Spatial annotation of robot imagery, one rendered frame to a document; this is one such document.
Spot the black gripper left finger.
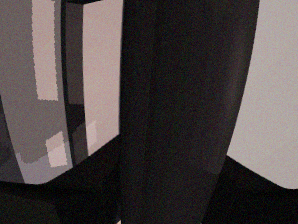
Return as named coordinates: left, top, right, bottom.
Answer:
left=0, top=133, right=121, bottom=224

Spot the dark grey mat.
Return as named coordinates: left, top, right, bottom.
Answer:
left=0, top=23, right=122, bottom=184

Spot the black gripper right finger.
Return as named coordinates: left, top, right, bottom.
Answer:
left=202, top=155, right=298, bottom=224

